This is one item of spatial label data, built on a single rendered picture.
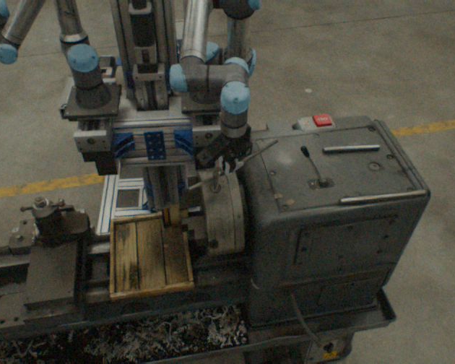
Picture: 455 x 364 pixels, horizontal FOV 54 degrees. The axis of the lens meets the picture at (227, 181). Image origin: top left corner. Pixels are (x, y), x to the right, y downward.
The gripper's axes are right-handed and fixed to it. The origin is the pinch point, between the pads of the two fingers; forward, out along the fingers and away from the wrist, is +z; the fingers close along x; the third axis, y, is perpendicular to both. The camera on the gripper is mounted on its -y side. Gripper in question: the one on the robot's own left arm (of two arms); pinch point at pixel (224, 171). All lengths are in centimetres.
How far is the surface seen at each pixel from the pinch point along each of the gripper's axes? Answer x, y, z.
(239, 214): -11.2, -0.6, 10.0
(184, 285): -14.5, -24.1, 36.7
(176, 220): 1.9, -17.8, 19.8
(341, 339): -54, 32, 87
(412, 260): -36, 119, 134
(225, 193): -3.5, -1.5, 7.0
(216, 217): -8.4, -7.9, 9.9
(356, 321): -53, 37, 71
